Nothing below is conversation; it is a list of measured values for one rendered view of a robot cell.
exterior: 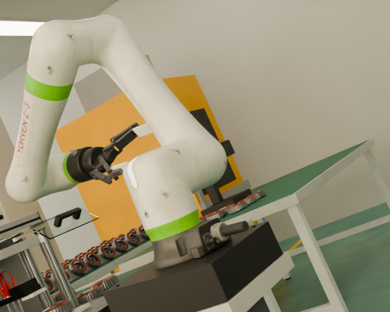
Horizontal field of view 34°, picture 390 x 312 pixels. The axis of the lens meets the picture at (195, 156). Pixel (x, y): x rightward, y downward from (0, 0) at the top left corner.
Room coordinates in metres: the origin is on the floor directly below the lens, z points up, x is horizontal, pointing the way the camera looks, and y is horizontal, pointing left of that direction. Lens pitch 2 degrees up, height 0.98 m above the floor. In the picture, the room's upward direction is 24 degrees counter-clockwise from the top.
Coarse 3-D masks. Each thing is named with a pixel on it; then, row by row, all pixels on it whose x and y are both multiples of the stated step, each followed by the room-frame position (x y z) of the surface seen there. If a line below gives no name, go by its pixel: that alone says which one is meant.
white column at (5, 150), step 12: (0, 120) 6.01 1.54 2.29; (0, 132) 5.95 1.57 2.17; (0, 144) 5.89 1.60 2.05; (12, 144) 6.02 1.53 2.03; (0, 156) 5.84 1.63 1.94; (12, 156) 5.97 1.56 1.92; (0, 168) 5.78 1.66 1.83; (0, 180) 5.73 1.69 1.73; (0, 192) 5.68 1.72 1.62; (12, 204) 5.74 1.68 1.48; (24, 204) 5.87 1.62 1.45; (36, 204) 5.99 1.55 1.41; (12, 216) 5.69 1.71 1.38; (24, 216) 5.81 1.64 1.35; (36, 252) 5.77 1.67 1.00; (60, 252) 6.03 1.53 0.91
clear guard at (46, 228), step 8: (80, 208) 2.05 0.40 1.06; (80, 216) 1.99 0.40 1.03; (88, 216) 2.01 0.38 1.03; (96, 216) 2.02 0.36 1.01; (40, 224) 1.87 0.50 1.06; (48, 224) 1.88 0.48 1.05; (64, 224) 1.91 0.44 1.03; (72, 224) 1.93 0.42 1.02; (80, 224) 1.94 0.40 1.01; (24, 232) 1.96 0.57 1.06; (40, 232) 1.82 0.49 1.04; (48, 232) 1.84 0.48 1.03; (56, 232) 1.85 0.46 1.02; (64, 232) 1.87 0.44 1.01; (8, 240) 2.01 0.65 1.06
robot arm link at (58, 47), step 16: (48, 32) 1.46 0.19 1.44; (64, 32) 1.47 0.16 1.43; (80, 32) 1.50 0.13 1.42; (32, 48) 1.49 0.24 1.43; (48, 48) 1.46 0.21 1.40; (64, 48) 1.47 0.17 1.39; (80, 48) 1.50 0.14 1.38; (32, 64) 1.50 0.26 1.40; (48, 64) 1.48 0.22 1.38; (64, 64) 1.49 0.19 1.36; (80, 64) 1.55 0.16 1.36; (32, 80) 1.52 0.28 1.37; (48, 80) 1.51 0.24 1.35; (64, 80) 1.52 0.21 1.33; (48, 96) 1.53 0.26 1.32; (64, 96) 1.56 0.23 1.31
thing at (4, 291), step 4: (0, 272) 2.01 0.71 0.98; (8, 272) 2.02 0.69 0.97; (0, 280) 2.02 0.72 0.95; (4, 280) 1.99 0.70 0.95; (12, 280) 2.01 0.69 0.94; (4, 284) 1.97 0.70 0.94; (8, 284) 1.99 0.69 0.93; (16, 284) 2.01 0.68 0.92; (0, 288) 1.99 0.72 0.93; (4, 288) 1.97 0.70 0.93; (8, 288) 1.99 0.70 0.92; (0, 292) 1.99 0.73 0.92; (4, 292) 1.97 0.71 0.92; (8, 292) 2.03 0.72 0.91; (4, 296) 1.99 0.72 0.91; (8, 296) 1.97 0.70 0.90
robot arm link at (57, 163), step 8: (56, 160) 1.79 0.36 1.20; (64, 160) 1.77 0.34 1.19; (56, 168) 1.78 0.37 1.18; (64, 168) 1.76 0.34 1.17; (56, 176) 1.77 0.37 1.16; (64, 176) 1.78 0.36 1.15; (56, 184) 1.78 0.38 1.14; (64, 184) 1.80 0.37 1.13; (72, 184) 1.81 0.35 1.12; (56, 192) 1.81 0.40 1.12
